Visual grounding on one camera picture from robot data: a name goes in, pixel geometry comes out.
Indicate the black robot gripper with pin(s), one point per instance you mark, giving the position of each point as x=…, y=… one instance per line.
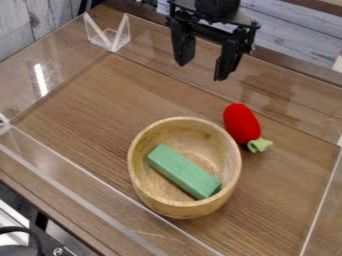
x=219, y=21

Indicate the red plush strawberry toy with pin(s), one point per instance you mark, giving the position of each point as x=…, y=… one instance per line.
x=242, y=126

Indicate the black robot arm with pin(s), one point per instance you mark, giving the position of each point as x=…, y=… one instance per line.
x=216, y=20

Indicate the light wooden bowl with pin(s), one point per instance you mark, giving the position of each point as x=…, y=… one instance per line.
x=204, y=144

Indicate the green rectangular block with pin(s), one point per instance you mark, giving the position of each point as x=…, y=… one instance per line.
x=190, y=177

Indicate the clear acrylic corner bracket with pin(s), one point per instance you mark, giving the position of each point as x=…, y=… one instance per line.
x=110, y=39

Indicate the clear acrylic enclosure wall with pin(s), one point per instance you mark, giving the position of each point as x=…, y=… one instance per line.
x=75, y=102

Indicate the black table leg bracket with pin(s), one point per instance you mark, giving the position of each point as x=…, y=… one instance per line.
x=59, y=243

